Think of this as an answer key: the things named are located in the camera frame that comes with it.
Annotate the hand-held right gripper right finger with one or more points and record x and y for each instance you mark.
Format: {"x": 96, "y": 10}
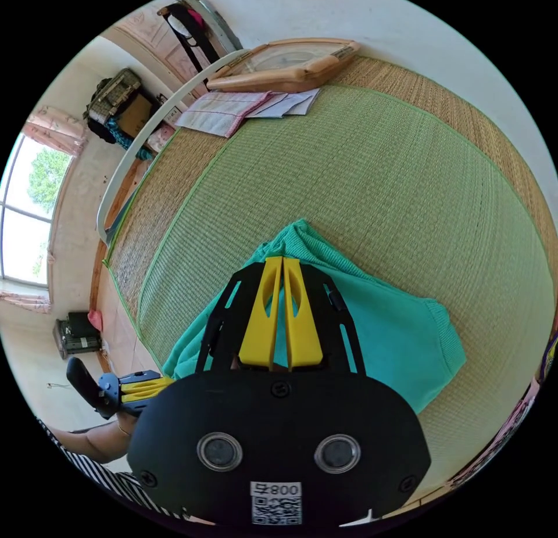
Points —
{"x": 305, "y": 329}

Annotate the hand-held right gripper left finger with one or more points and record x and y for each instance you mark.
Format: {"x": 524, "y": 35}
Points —
{"x": 260, "y": 324}

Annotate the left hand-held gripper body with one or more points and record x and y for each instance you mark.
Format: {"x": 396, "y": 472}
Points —
{"x": 111, "y": 390}

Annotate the green long sleeve shirt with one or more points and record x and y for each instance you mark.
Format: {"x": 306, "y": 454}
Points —
{"x": 392, "y": 329}

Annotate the person's left forearm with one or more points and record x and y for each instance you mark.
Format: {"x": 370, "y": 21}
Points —
{"x": 96, "y": 442}

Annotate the person's left hand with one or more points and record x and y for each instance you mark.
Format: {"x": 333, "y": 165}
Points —
{"x": 129, "y": 421}

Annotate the black box on floor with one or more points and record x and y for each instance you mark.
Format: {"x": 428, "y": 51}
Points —
{"x": 76, "y": 333}

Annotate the person's body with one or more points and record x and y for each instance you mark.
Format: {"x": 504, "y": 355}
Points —
{"x": 109, "y": 481}

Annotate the bed with woven mat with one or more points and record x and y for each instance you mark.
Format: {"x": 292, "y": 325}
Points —
{"x": 370, "y": 176}

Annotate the window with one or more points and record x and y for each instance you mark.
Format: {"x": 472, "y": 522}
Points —
{"x": 30, "y": 207}

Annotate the pink and white folded towel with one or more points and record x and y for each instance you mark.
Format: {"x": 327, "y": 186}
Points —
{"x": 218, "y": 111}

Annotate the white folded cloth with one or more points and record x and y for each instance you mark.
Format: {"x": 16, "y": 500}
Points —
{"x": 292, "y": 103}

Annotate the wooden framed board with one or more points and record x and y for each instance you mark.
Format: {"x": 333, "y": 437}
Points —
{"x": 283, "y": 67}

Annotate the cupboard with basket and bags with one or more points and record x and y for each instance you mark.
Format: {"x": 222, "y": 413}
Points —
{"x": 117, "y": 106}

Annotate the pink curtain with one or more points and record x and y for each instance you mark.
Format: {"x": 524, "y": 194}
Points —
{"x": 59, "y": 128}

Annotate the hanging black and pink clothes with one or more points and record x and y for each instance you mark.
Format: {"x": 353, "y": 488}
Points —
{"x": 189, "y": 32}

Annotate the white curved bed rail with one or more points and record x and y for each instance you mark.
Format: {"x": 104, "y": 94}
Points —
{"x": 144, "y": 137}

